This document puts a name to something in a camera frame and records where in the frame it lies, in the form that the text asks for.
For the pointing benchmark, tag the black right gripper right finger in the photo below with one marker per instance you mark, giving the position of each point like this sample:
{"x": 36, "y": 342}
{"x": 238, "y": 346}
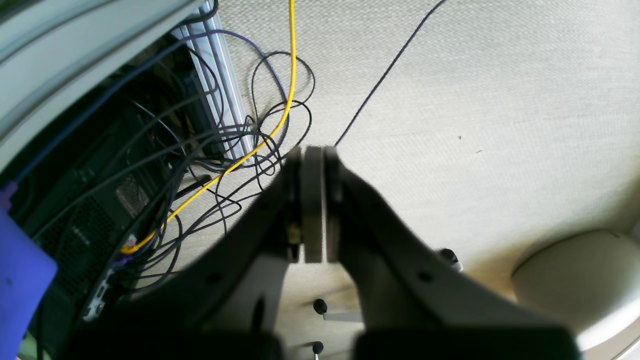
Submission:
{"x": 416, "y": 306}

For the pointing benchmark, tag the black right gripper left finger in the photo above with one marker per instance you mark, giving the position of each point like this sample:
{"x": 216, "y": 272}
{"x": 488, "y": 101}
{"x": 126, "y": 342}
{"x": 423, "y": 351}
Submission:
{"x": 221, "y": 307}

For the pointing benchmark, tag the white round chair base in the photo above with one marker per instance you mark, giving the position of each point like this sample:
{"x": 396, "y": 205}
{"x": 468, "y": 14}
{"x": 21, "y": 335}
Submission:
{"x": 590, "y": 282}

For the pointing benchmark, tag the black computer case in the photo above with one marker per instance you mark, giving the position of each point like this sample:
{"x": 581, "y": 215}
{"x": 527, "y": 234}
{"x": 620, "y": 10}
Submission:
{"x": 108, "y": 170}

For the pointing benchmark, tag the blue purple panel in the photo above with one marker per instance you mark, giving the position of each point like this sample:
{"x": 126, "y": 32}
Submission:
{"x": 26, "y": 272}

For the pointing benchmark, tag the aluminium frame rail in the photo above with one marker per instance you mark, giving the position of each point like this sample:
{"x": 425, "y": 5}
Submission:
{"x": 216, "y": 79}

